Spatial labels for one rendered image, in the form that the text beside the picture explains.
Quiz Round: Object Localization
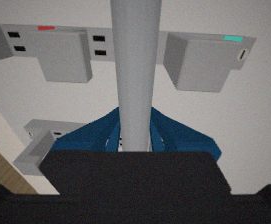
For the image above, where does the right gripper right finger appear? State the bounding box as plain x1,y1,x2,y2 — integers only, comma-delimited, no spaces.
149,107,222,163

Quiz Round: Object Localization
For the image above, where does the grey metal bar with green ends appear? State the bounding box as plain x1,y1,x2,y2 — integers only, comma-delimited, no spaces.
110,0,162,152

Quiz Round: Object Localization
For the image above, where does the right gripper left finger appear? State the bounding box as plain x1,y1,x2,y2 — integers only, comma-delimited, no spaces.
48,107,121,152

